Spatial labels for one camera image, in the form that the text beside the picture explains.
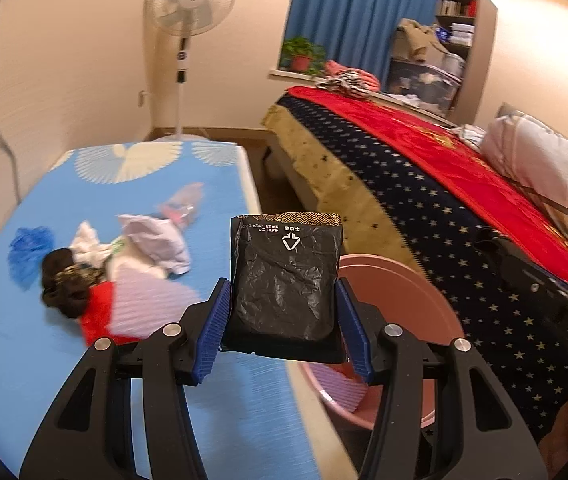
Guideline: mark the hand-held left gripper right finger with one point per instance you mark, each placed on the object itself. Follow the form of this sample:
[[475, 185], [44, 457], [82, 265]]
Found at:
[[351, 330]]

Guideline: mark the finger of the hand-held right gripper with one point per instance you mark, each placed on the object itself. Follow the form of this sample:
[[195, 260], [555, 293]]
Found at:
[[496, 250]]

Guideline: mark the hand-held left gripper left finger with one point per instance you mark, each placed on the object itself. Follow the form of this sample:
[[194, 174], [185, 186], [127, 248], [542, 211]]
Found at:
[[211, 330]]

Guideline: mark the pink plastic bin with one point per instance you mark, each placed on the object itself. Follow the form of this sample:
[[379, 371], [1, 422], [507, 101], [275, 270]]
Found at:
[[403, 300]]

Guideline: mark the black foil packet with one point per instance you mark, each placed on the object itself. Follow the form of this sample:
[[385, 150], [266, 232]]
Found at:
[[284, 285]]

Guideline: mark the white paper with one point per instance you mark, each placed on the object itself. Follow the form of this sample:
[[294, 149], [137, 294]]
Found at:
[[154, 240]]

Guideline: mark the blue plastic bag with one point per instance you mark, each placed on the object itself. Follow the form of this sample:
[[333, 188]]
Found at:
[[29, 255]]

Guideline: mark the navy star blanket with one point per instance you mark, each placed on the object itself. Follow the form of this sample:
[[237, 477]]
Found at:
[[413, 220]]

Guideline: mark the plaid pillow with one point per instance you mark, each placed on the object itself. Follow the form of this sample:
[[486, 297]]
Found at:
[[543, 170]]

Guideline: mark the red blanket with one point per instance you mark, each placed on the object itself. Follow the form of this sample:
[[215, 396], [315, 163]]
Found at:
[[438, 160]]

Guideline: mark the red packet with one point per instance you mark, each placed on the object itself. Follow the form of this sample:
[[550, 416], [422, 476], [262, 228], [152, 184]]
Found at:
[[99, 310]]

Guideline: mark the small striped cloth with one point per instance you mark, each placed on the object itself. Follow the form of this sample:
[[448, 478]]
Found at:
[[471, 137]]

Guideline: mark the clear plastic bag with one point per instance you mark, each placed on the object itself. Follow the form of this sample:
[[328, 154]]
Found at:
[[184, 205]]

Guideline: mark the grey headboard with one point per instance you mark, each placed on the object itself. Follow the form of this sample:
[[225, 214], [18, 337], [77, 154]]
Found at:
[[506, 110]]

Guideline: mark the crumpled black gold wrapper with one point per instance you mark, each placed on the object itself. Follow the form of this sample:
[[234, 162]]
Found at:
[[66, 285]]

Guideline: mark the white crumpled tissue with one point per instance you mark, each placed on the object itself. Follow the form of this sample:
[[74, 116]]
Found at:
[[86, 242]]

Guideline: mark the clear storage box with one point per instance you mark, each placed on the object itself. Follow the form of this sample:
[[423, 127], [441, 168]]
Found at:
[[428, 82]]

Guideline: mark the blue patterned mat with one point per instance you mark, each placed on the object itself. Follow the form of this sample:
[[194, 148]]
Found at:
[[14, 360]]

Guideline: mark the wooden bookshelf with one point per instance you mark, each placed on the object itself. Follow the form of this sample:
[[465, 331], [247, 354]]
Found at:
[[468, 50]]

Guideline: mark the pink clothes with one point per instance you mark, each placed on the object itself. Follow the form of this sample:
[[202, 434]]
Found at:
[[363, 77]]

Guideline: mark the stack of white towels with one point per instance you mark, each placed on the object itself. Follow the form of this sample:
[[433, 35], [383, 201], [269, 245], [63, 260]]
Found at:
[[462, 34]]

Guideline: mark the blue white box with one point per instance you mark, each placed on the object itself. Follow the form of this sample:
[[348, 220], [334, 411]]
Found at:
[[442, 35]]

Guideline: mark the black white striped clothes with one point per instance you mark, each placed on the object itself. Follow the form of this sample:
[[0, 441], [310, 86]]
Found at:
[[346, 85]]

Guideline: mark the beige coat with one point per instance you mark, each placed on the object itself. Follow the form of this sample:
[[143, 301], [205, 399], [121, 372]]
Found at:
[[418, 35]]

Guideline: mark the red box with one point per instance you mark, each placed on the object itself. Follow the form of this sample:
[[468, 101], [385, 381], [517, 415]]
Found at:
[[471, 9]]

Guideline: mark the row of books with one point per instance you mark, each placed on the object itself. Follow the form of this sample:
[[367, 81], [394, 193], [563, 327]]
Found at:
[[449, 8]]

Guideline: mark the white window sill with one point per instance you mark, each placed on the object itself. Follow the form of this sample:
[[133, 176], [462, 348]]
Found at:
[[289, 74]]

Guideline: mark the potted green plant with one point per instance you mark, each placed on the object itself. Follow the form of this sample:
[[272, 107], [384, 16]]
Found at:
[[301, 55]]

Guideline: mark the blue curtain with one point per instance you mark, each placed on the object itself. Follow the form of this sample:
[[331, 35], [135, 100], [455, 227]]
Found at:
[[353, 10]]

